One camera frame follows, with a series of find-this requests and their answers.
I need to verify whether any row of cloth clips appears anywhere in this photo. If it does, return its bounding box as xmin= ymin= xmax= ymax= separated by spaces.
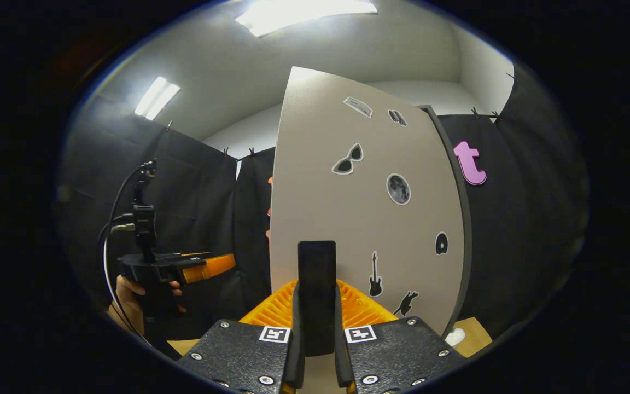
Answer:
xmin=165 ymin=71 xmax=518 ymax=159

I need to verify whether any left hand-held gripper cable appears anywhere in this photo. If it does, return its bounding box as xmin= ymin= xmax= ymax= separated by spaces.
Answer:
xmin=98 ymin=161 xmax=154 ymax=343

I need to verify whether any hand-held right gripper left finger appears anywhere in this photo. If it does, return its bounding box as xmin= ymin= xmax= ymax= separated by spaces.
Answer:
xmin=176 ymin=279 xmax=306 ymax=394

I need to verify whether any black cabinet door handle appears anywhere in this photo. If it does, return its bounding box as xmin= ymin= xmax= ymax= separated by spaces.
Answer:
xmin=297 ymin=241 xmax=337 ymax=357

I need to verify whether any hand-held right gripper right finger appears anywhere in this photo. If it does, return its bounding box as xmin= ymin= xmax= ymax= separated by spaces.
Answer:
xmin=332 ymin=279 xmax=466 ymax=394

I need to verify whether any black backdrop cloth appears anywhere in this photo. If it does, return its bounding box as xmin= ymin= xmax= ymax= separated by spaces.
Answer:
xmin=55 ymin=60 xmax=589 ymax=351

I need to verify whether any white cabinet door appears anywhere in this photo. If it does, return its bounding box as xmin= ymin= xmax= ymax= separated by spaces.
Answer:
xmin=269 ymin=66 xmax=466 ymax=335

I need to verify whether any ceiling light panel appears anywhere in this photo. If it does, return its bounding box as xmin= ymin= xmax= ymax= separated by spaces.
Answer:
xmin=135 ymin=77 xmax=182 ymax=121
xmin=236 ymin=0 xmax=378 ymax=38

